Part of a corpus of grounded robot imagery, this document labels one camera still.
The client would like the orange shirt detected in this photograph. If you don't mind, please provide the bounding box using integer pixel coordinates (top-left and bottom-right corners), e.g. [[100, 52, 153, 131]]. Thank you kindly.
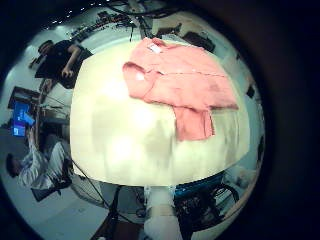
[[121, 37, 240, 142]]

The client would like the blue bin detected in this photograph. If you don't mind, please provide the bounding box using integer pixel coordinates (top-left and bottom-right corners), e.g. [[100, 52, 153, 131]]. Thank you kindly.
[[173, 175, 225, 198]]

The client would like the black padded chair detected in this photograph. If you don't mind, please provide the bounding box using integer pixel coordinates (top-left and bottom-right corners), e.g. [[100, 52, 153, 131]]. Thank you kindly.
[[182, 31, 216, 53]]

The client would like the black equipment cart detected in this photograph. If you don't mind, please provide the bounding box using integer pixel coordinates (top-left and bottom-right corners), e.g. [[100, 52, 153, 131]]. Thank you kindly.
[[173, 181, 242, 234]]

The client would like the white crumpled bag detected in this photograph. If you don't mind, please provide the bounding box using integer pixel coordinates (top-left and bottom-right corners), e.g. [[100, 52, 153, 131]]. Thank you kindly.
[[229, 164, 258, 188]]

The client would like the black floor stand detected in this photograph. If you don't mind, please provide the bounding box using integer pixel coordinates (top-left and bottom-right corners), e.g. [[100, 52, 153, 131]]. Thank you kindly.
[[89, 185, 123, 240]]

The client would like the person in black t-shirt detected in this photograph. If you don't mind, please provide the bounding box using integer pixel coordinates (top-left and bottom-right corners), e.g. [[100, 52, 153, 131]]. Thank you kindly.
[[28, 39, 94, 90]]

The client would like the person in white shirt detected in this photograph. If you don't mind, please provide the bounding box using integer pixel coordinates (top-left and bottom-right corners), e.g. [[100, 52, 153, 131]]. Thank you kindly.
[[5, 131, 73, 191]]

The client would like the dark wooden desk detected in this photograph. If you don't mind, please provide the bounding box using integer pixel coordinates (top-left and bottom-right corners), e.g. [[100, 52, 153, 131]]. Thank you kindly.
[[7, 85, 42, 111]]

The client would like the blue computer monitor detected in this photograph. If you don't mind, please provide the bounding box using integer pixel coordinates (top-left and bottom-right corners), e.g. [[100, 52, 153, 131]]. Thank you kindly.
[[12, 101, 36, 138]]

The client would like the black camera tripod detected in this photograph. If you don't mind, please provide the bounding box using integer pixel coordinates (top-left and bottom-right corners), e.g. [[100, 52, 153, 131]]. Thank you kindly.
[[137, 14, 153, 40]]

